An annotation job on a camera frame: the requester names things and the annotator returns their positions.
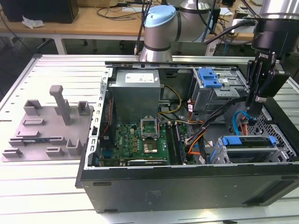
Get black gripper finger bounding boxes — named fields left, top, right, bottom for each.
left=245, top=55, right=276, bottom=119

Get blue data wire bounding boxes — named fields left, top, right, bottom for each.
left=230, top=111, right=256, bottom=136

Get orange power wire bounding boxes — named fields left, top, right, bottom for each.
left=240, top=118, right=249, bottom=136

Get grey disk bay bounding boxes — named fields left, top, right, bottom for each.
left=206, top=134, right=294, bottom=164

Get cluttered wooden desk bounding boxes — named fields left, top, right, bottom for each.
left=205, top=0, right=260, bottom=56

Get small black box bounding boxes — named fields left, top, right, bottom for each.
left=233, top=10, right=249, bottom=20

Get blue plastic latch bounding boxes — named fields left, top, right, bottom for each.
left=198, top=67, right=221, bottom=89

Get grey drive cage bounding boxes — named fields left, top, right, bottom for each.
left=190, top=67, right=254, bottom=112

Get RAM stick with black chips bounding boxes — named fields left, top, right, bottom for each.
left=174, top=123, right=187, bottom=163

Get black RAM slot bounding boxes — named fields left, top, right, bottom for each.
left=165, top=123, right=182, bottom=165

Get metal socket cover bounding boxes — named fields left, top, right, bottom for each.
left=140, top=115, right=161, bottom=140

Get grey power supply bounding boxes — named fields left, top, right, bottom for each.
left=107, top=70, right=162, bottom=124

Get CPU socket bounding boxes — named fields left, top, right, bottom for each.
left=142, top=137, right=160, bottom=154

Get black graphics card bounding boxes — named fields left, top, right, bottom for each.
left=127, top=159, right=168, bottom=167

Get black open PC case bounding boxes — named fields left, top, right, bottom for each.
left=74, top=56, right=299, bottom=214

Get green motherboard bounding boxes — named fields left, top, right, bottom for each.
left=99, top=121, right=194, bottom=167

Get long wooden desk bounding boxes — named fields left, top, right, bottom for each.
left=0, top=6, right=147, bottom=56

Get grey parts rack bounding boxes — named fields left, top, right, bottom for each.
left=1, top=85, right=95, bottom=163

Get large black box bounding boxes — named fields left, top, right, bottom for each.
left=1, top=0, right=79, bottom=24

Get white crumpled paper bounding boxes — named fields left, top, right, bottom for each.
left=21, top=15, right=45, bottom=30

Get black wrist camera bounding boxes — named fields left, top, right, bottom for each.
left=266, top=69, right=291, bottom=98

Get black sleeved cable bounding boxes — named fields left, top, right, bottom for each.
left=240, top=0, right=261, bottom=19

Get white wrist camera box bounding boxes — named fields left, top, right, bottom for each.
left=232, top=18, right=256, bottom=32

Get black camera cable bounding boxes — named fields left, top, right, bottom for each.
left=202, top=20, right=257, bottom=45

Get black cable bundle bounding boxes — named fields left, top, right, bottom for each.
left=186, top=94, right=249, bottom=145

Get yellow wire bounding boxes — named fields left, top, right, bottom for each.
left=157, top=85, right=183, bottom=116

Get orange wire loop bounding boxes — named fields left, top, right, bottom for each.
left=188, top=140, right=201, bottom=156

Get black hanging cable with connector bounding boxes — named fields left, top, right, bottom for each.
left=133, top=0, right=152, bottom=56

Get black coiled desk cable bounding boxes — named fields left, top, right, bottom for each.
left=97, top=6, right=141, bottom=20

